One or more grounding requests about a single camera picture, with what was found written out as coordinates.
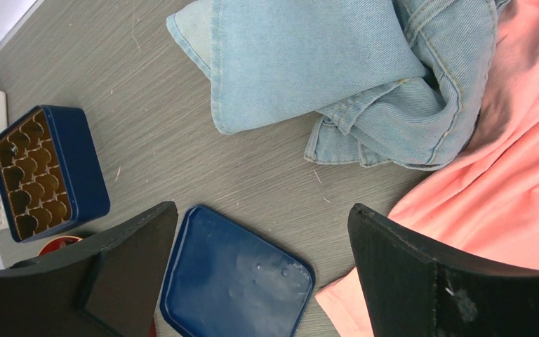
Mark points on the pink cloth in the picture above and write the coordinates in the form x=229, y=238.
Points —
x=486, y=202

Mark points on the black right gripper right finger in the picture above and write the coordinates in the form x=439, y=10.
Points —
x=414, y=285

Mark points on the red round tray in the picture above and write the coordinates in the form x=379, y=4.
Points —
x=66, y=240

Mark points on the blue tin lid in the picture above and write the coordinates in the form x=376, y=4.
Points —
x=224, y=280

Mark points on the blue chocolate tin box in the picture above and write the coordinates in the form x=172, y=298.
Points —
x=50, y=177

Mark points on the light blue denim cloth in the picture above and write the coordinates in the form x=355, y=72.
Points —
x=393, y=81

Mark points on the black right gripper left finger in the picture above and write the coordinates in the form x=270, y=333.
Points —
x=105, y=285

